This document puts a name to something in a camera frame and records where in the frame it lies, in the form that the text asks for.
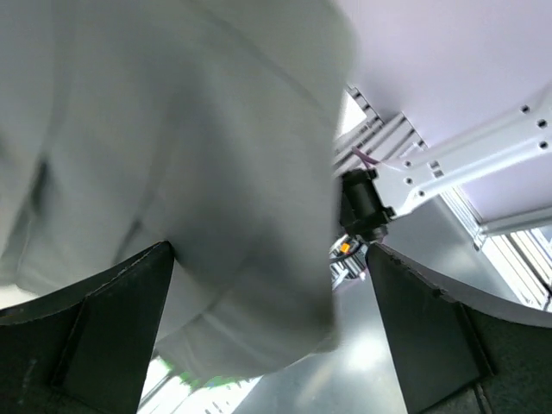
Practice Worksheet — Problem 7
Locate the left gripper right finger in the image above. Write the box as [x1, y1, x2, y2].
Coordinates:
[366, 244, 551, 414]

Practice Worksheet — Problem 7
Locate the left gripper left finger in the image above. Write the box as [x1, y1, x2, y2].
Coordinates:
[1, 241, 174, 413]

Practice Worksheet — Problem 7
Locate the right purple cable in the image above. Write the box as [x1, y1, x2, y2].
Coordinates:
[351, 146, 380, 167]

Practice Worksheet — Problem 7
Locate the grey skirt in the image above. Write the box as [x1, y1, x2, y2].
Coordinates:
[1, 1, 354, 380]

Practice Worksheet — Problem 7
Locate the aluminium rail frame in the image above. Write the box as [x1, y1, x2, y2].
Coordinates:
[334, 89, 551, 311]

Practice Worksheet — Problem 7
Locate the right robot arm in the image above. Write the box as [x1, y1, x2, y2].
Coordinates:
[335, 86, 551, 244]

